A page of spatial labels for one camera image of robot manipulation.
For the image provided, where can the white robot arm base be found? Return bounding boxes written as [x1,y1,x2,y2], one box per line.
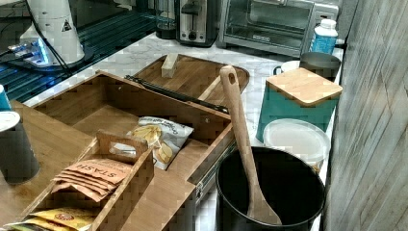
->
[8,0,93,71]

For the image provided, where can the wooden serving tray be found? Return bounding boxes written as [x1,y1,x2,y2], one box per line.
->
[133,53,251,109]

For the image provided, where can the white chip bag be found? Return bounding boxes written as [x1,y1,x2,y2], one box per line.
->
[129,116,193,170]

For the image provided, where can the small wooden block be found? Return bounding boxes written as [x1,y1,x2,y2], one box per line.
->
[161,53,178,78]

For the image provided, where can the black silver toaster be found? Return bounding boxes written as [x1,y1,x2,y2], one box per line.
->
[176,0,222,47]

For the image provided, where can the white mug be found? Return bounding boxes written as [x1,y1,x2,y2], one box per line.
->
[273,61,300,75]

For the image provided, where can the teal canister with wooden lid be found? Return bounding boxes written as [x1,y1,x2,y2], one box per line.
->
[256,67,343,142]

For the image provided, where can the wooden tea organizer box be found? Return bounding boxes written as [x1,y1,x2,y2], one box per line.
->
[17,130,154,231]

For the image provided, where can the wooden spatula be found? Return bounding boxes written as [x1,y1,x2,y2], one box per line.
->
[219,65,281,224]

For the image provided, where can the black coffee press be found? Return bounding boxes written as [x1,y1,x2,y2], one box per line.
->
[155,0,176,39]

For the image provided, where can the clear plastic container lid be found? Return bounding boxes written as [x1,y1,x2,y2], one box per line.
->
[263,118,331,167]

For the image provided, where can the black pot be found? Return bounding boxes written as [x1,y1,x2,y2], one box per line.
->
[216,147,325,231]

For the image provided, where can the silver toaster oven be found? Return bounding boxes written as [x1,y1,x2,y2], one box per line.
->
[218,0,341,58]

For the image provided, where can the orange Stash tea packets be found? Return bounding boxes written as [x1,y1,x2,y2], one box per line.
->
[52,159,132,202]

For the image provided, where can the dark grey metal pot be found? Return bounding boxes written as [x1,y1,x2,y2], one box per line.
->
[299,52,341,82]

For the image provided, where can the white blue plastic bottle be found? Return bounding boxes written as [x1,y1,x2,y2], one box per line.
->
[310,18,338,54]

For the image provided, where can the yellow tea packets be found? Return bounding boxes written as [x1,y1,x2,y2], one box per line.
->
[6,208,96,231]

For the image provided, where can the dark grey cylindrical cup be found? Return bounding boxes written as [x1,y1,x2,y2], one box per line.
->
[0,111,39,185]

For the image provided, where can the blue cup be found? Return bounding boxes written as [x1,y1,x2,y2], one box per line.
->
[0,85,13,112]

